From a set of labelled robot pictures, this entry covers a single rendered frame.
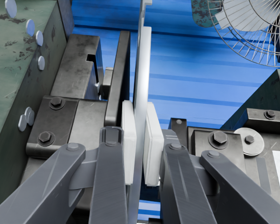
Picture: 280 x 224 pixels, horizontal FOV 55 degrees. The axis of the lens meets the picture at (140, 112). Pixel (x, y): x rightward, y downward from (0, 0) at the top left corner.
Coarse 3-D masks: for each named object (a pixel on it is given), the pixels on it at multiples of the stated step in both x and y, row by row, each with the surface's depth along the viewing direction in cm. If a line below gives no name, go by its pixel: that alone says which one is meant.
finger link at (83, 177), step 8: (88, 152) 14; (96, 152) 14; (88, 160) 13; (96, 160) 13; (80, 168) 13; (88, 168) 13; (72, 176) 13; (80, 176) 13; (88, 176) 13; (72, 184) 13; (80, 184) 13; (88, 184) 13
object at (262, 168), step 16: (192, 128) 50; (208, 128) 50; (240, 128) 49; (192, 144) 47; (208, 144) 45; (224, 144) 45; (240, 144) 45; (256, 144) 47; (272, 144) 49; (240, 160) 44; (256, 160) 47; (272, 160) 47; (256, 176) 45; (272, 176) 45; (272, 192) 44
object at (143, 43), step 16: (144, 0) 20; (144, 16) 37; (144, 32) 19; (144, 48) 18; (144, 64) 18; (144, 80) 18; (144, 96) 17; (144, 112) 17; (144, 128) 17; (128, 192) 19; (128, 208) 19
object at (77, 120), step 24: (120, 48) 30; (120, 72) 28; (48, 96) 41; (120, 96) 27; (48, 120) 39; (72, 120) 39; (96, 120) 39; (120, 120) 30; (48, 144) 36; (96, 144) 37
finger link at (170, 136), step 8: (168, 136) 16; (176, 136) 17; (192, 160) 14; (160, 168) 14; (200, 168) 13; (160, 176) 14; (200, 176) 13; (208, 176) 13; (208, 184) 13; (216, 184) 13; (208, 192) 13; (216, 192) 13
